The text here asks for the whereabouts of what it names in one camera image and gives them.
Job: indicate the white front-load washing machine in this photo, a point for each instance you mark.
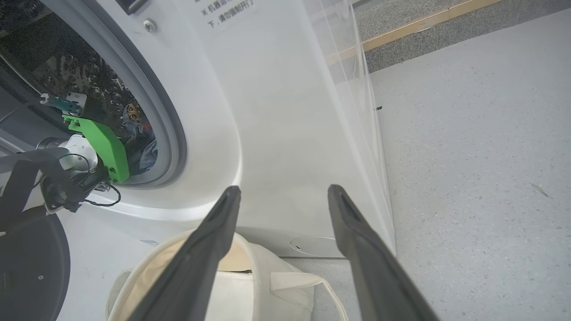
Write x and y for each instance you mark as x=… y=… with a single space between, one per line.
x=267 y=133

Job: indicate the black round glass washer door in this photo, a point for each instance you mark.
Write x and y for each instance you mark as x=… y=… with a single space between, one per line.
x=31 y=276

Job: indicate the cream canvas laundry basket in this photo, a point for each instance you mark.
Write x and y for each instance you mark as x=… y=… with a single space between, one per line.
x=267 y=290

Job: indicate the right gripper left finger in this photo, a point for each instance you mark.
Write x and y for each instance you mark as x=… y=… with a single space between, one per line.
x=196 y=267

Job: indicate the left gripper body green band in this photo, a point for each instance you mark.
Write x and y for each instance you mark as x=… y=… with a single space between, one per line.
x=107 y=147

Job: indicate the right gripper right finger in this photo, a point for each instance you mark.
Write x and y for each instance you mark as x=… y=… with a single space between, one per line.
x=370 y=267

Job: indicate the blue energy label sticker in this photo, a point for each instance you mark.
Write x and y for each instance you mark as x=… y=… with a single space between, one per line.
x=149 y=243

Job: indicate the round drain filter cover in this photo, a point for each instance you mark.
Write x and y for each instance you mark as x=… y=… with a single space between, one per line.
x=312 y=245

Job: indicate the blue patterned garment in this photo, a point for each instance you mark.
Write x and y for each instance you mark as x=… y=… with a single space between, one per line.
x=147 y=156

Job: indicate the stainless steel washing machine drum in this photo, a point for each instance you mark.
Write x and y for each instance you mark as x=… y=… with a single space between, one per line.
x=67 y=67

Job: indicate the small silver screw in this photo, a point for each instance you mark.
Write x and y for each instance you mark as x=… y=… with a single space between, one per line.
x=149 y=25

